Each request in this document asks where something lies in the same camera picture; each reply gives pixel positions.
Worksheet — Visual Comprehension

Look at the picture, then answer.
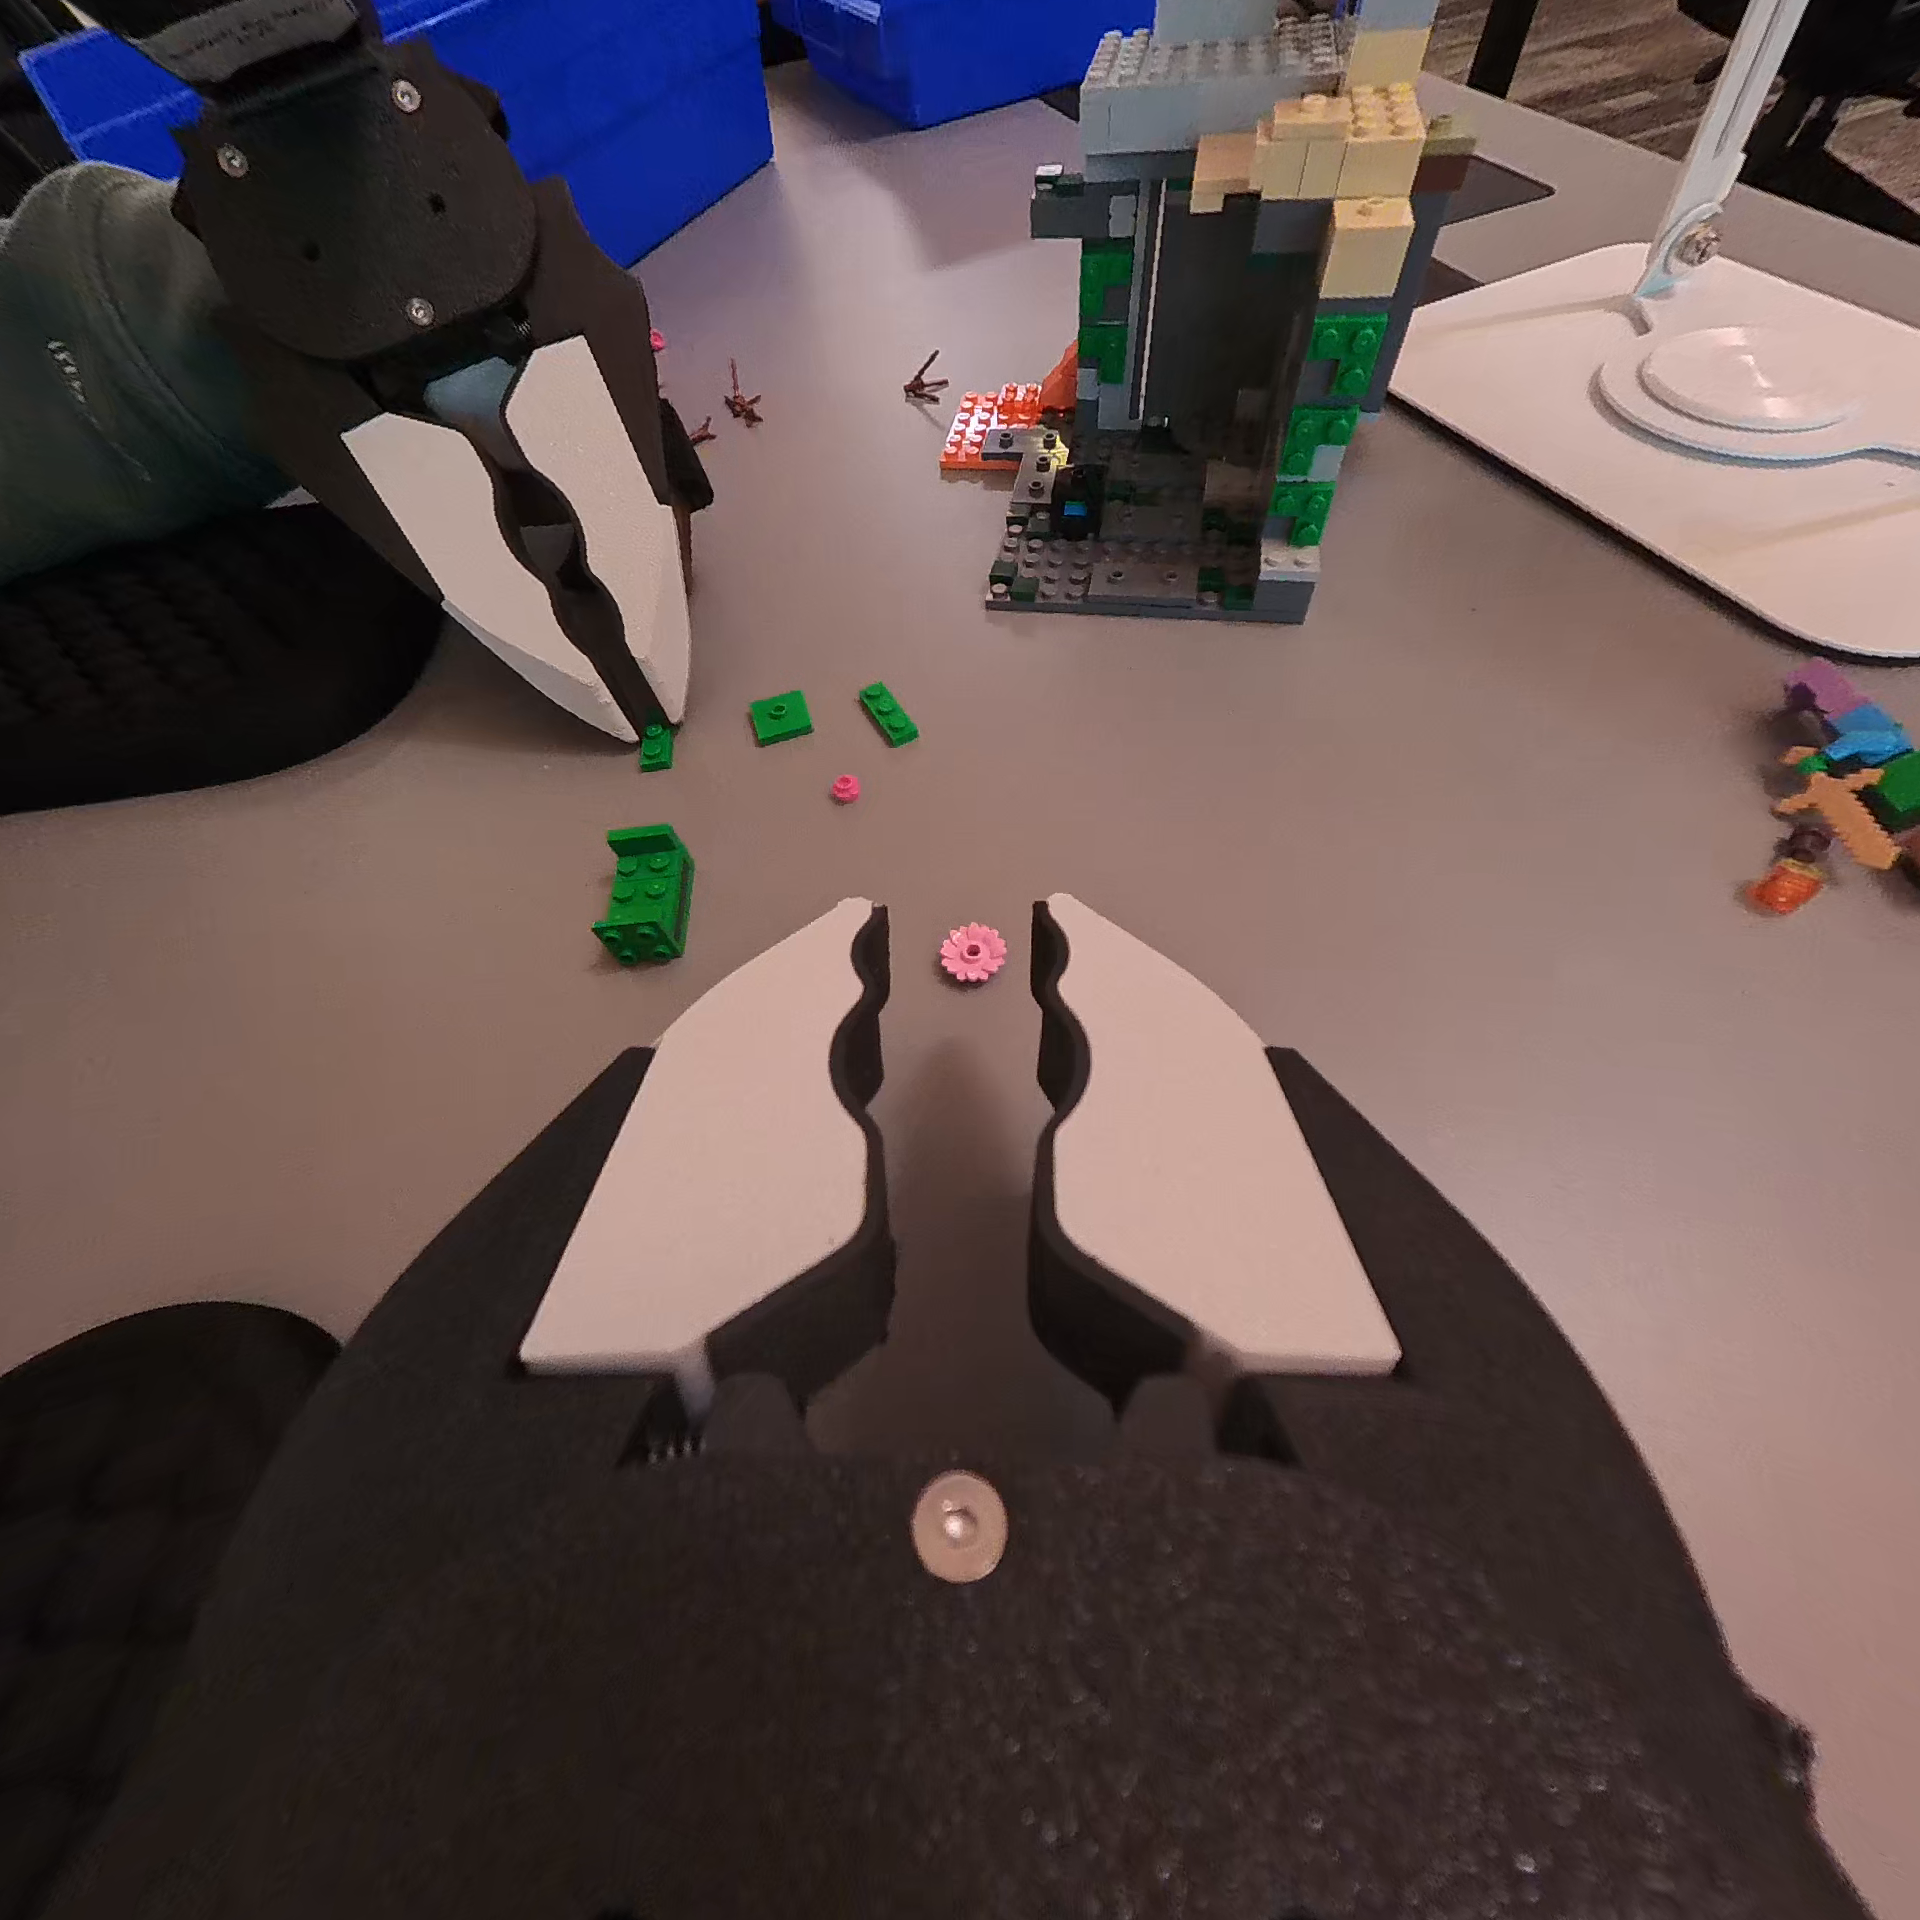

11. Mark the blue storage bin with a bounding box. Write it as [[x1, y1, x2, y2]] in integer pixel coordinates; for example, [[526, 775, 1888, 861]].
[[372, 0, 778, 272], [19, 36, 191, 188], [765, 0, 1171, 129]]

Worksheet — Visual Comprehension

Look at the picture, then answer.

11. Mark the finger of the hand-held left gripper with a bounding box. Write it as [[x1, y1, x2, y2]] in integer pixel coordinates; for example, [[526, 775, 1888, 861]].
[[502, 333, 695, 724], [339, 401, 670, 746]]

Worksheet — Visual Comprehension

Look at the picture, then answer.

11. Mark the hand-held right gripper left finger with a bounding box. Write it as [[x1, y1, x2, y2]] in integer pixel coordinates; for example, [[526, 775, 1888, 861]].
[[516, 895, 901, 1421]]

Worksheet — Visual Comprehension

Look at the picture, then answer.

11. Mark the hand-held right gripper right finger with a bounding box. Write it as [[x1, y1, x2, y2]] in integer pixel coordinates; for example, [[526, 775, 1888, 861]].
[[1024, 890, 1406, 1425]]

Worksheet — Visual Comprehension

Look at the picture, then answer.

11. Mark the pile of colourful lego pieces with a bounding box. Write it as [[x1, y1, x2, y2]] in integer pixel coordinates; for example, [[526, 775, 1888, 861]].
[[1748, 657, 1920, 918]]

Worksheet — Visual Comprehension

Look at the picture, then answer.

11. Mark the green brick assembly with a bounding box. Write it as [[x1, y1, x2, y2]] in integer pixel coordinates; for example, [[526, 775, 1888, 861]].
[[589, 826, 695, 969]]

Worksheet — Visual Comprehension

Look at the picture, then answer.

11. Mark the toy brick building model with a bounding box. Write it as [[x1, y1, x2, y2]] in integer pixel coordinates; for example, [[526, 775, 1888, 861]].
[[984, 0, 1479, 622]]

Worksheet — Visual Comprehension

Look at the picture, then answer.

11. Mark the person's left forearm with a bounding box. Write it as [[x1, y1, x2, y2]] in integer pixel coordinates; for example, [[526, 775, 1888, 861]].
[[0, 163, 310, 583]]

